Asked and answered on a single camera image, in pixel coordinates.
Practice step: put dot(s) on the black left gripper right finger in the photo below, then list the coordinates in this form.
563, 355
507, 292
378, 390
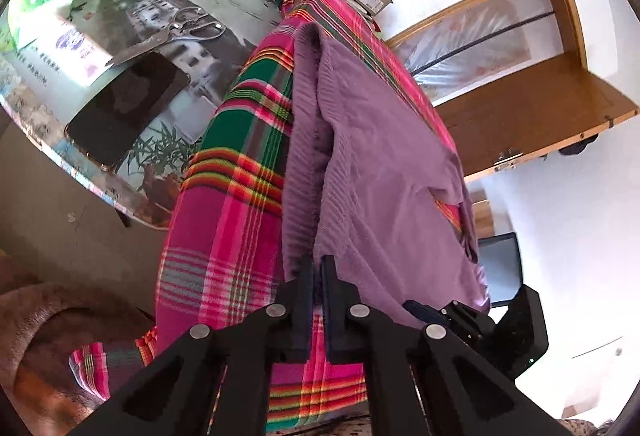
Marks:
422, 381

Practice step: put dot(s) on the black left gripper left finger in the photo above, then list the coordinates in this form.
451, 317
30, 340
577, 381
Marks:
215, 382

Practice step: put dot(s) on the black smartphone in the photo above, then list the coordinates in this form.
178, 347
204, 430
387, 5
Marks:
109, 125

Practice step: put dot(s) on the purple knit sweater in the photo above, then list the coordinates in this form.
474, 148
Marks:
370, 184

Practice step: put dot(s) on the steel kitchen scissors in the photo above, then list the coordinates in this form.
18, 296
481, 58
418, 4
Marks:
191, 23

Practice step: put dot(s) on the white medicine box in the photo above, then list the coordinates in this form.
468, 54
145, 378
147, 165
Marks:
63, 46

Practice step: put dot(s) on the pink plaid cloth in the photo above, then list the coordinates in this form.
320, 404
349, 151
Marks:
223, 257

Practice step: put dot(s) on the black chair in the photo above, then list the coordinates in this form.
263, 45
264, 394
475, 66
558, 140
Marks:
501, 258

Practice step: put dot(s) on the green white tissue pack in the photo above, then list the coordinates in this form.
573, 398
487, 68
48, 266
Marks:
27, 17

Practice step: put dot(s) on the wooden door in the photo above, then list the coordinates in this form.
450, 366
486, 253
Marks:
510, 79

